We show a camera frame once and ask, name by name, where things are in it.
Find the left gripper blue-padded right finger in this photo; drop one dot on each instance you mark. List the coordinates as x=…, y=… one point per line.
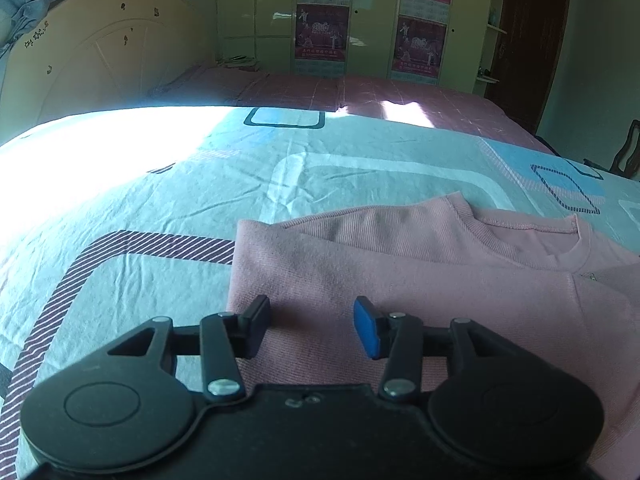
x=403, y=341

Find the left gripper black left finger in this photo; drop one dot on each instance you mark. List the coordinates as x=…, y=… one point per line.
x=146, y=357

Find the pink knit sweater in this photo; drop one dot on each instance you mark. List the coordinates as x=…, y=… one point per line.
x=555, y=287

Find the light blue patterned bedsheet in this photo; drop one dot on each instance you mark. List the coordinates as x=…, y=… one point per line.
x=109, y=219

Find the pink checked quilt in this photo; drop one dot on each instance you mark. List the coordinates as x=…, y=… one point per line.
x=398, y=101

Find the stack of books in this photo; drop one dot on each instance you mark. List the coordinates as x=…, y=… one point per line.
x=240, y=62

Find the dark wooden chair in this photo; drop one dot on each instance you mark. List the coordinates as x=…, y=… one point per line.
x=626, y=162

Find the lower right pink poster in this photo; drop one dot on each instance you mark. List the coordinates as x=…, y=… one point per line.
x=418, y=51

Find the cream wooden headboard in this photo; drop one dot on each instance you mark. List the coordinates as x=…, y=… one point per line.
x=89, y=55

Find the lower left pink poster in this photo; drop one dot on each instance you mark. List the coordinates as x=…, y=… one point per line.
x=320, y=46

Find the dark brown wooden door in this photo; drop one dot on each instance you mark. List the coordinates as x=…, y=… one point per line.
x=525, y=58

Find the cream glossy wardrobe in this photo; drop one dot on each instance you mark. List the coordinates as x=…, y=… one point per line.
x=265, y=29

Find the cream corner shelf unit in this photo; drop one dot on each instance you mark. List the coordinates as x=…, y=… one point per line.
x=494, y=31

